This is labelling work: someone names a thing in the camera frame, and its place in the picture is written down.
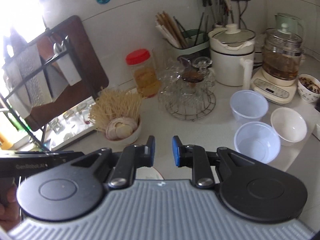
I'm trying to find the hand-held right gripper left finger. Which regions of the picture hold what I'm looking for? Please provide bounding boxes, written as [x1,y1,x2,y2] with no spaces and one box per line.
[71,135,156,190]

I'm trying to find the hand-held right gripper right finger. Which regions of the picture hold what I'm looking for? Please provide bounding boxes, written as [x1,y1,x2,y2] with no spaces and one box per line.
[172,135,254,190]

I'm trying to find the white plate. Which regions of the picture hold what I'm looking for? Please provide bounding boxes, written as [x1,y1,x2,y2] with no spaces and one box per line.
[136,166,165,180]

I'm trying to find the translucent plastic bowl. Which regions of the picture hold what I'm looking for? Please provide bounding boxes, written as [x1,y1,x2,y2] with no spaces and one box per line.
[234,121,282,165]
[230,90,269,127]

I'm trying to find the person's left hand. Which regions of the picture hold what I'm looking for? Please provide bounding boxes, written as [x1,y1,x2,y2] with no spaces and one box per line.
[0,179,20,230]

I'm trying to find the white bowl holding garlic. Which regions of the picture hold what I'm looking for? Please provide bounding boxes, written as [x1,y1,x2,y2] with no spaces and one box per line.
[105,115,142,148]

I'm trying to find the garlic bulb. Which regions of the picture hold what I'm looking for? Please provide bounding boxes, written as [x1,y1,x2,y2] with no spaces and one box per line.
[106,117,138,139]

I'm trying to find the drinking glass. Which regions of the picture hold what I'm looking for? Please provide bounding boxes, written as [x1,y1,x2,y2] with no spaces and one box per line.
[62,111,75,130]
[76,102,92,124]
[49,119,63,137]

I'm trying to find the white rack drip tray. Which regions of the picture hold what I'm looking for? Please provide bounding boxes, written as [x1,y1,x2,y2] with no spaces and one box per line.
[47,100,98,150]

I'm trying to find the pale thin noodle bundle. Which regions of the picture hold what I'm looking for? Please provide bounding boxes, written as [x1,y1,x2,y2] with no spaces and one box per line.
[89,86,144,132]

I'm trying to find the group of glass cups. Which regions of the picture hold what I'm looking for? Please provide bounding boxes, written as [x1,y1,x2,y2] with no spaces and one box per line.
[157,51,217,105]

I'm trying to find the red lid plastic jar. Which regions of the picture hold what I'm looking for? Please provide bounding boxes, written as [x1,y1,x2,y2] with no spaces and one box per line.
[125,49,160,98]

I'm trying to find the grey textured board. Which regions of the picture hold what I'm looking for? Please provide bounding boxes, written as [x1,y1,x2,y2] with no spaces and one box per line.
[17,46,54,105]

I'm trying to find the white rack caddy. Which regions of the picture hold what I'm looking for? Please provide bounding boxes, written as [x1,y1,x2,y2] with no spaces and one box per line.
[54,41,83,85]

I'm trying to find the white electric pot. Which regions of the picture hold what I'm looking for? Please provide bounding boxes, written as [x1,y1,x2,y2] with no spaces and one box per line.
[208,24,257,90]

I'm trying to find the black dish rack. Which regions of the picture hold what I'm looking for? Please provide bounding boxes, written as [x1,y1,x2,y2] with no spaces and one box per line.
[0,27,100,150]

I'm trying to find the green white utensil holder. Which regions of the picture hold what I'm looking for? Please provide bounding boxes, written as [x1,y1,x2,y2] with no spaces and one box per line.
[164,29,210,64]

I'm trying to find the cream kettle base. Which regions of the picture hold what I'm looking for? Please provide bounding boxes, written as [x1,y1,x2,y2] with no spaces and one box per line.
[250,66,299,105]

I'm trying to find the brown cutting board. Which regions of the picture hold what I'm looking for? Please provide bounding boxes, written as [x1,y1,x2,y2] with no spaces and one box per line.
[24,15,109,132]

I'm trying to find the bundle of wooden chopsticks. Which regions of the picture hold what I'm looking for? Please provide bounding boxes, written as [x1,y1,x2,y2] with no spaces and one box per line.
[155,11,189,49]

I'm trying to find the bundle of dark chopsticks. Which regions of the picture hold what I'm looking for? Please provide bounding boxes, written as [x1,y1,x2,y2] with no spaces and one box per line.
[172,14,209,45]

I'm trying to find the glass health kettle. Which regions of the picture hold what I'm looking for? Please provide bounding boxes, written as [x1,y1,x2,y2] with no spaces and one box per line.
[261,23,304,80]

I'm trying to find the floral cup with tea leaves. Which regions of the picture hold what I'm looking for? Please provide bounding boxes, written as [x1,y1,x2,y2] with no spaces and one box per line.
[298,74,320,103]

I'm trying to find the pale green electric kettle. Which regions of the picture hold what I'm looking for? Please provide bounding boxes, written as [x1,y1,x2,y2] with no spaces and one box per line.
[274,13,307,45]

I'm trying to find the round wire cup rack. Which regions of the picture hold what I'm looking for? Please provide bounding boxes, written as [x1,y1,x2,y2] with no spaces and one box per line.
[164,90,217,122]

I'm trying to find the black power cables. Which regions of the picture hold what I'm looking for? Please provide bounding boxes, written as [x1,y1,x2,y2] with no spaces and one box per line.
[236,0,250,28]

